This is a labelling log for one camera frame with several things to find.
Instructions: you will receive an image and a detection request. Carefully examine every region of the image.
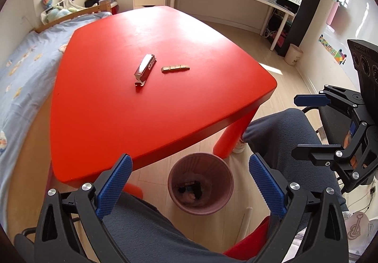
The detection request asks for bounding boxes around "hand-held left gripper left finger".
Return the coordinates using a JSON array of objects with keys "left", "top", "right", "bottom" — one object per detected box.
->
[{"left": 35, "top": 154, "right": 133, "bottom": 263}]

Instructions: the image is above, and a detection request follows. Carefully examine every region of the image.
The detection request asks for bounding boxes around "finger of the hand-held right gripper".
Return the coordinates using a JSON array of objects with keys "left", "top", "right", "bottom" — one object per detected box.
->
[
  {"left": 294, "top": 84, "right": 373, "bottom": 128},
  {"left": 291, "top": 123, "right": 368, "bottom": 164}
]

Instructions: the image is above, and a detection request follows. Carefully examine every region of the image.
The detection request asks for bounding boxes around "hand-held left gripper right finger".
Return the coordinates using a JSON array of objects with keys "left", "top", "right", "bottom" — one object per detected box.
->
[{"left": 249, "top": 153, "right": 349, "bottom": 263}]

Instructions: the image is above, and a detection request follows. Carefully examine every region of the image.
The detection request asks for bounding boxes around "pink waste bin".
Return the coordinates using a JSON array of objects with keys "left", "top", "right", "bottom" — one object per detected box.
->
[{"left": 167, "top": 153, "right": 234, "bottom": 216}]

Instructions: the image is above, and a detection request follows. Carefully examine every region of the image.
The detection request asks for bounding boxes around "long red cardboard box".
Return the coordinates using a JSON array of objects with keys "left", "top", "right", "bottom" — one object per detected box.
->
[{"left": 133, "top": 54, "right": 157, "bottom": 88}]

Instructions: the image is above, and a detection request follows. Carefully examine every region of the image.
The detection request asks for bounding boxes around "wooden clip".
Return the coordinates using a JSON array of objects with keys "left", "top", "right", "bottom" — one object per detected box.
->
[{"left": 161, "top": 65, "right": 190, "bottom": 73}]

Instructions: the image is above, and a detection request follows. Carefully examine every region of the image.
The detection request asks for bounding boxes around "person's right hand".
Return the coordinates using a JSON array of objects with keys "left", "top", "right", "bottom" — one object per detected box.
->
[{"left": 343, "top": 125, "right": 359, "bottom": 169}]

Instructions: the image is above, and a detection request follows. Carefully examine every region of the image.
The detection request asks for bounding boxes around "black office chair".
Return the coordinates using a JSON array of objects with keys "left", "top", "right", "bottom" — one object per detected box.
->
[{"left": 301, "top": 105, "right": 355, "bottom": 145}]

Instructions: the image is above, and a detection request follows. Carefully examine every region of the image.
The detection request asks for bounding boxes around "person's right leg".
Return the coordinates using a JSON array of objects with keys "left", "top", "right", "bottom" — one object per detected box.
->
[{"left": 242, "top": 108, "right": 349, "bottom": 216}]

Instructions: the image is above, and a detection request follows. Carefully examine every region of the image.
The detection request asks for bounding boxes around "person's leg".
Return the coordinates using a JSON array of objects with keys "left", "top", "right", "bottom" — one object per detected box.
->
[
  {"left": 102, "top": 190, "right": 254, "bottom": 263},
  {"left": 242, "top": 108, "right": 349, "bottom": 216}
]

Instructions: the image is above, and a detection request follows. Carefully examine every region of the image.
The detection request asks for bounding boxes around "person's white shoe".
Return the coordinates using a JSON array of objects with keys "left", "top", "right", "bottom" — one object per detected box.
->
[{"left": 232, "top": 137, "right": 245, "bottom": 154}]

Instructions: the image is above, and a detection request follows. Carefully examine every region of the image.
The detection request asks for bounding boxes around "white stick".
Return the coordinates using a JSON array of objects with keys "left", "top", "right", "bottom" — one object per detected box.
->
[{"left": 235, "top": 207, "right": 253, "bottom": 247}]

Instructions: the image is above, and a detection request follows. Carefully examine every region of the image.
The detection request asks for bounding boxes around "small beige bin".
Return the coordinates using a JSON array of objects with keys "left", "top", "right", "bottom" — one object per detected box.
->
[{"left": 284, "top": 43, "right": 303, "bottom": 66}]

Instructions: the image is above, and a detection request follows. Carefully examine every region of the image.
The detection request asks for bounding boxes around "person's left leg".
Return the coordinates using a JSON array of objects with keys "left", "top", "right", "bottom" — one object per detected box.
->
[{"left": 102, "top": 190, "right": 254, "bottom": 263}]

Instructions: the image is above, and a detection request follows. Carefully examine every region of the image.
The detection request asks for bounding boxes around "red table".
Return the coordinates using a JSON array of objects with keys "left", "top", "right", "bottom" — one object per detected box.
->
[{"left": 47, "top": 5, "right": 278, "bottom": 198}]

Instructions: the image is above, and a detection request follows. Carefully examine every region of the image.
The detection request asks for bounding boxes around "white printed bag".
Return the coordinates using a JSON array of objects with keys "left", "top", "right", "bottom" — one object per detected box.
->
[{"left": 343, "top": 211, "right": 378, "bottom": 254}]

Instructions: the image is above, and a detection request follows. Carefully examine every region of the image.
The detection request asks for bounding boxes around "tall black panel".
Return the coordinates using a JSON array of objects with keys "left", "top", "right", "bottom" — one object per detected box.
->
[{"left": 285, "top": 0, "right": 331, "bottom": 57}]

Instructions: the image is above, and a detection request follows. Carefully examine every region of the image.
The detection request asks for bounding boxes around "black monitor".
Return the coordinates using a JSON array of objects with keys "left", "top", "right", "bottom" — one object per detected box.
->
[{"left": 275, "top": 0, "right": 299, "bottom": 12}]

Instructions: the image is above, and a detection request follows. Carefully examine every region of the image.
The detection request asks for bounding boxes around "black chair armrest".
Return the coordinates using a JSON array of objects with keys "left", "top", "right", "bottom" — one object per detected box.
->
[{"left": 13, "top": 228, "right": 37, "bottom": 263}]

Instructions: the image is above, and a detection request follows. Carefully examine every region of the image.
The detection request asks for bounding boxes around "blue green plush toy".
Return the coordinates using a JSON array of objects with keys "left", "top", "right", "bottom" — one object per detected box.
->
[{"left": 41, "top": 6, "right": 80, "bottom": 23}]

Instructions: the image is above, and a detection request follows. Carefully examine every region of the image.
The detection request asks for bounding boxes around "colourful wall sticker chart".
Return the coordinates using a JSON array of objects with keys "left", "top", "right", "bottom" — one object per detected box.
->
[{"left": 318, "top": 34, "right": 349, "bottom": 65}]

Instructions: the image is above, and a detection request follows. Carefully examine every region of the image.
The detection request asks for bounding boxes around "pink wall paper sheet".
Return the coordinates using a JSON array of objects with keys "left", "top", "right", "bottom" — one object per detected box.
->
[{"left": 326, "top": 1, "right": 340, "bottom": 27}]

